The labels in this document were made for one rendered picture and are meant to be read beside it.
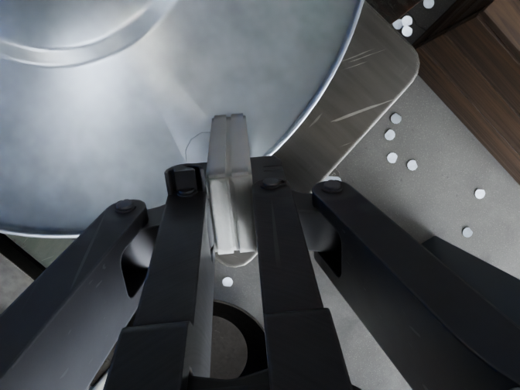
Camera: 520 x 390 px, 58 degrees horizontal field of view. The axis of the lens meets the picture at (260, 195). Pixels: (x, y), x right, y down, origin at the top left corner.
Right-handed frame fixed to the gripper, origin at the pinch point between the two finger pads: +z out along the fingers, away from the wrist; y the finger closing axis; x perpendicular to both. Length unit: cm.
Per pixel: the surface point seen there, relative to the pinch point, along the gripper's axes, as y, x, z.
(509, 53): 39, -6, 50
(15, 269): -18.3, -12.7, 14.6
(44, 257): -15.8, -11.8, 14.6
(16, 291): -18.5, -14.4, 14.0
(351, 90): 5.9, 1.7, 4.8
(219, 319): -9, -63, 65
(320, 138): 4.3, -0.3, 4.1
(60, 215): -8.5, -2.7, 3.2
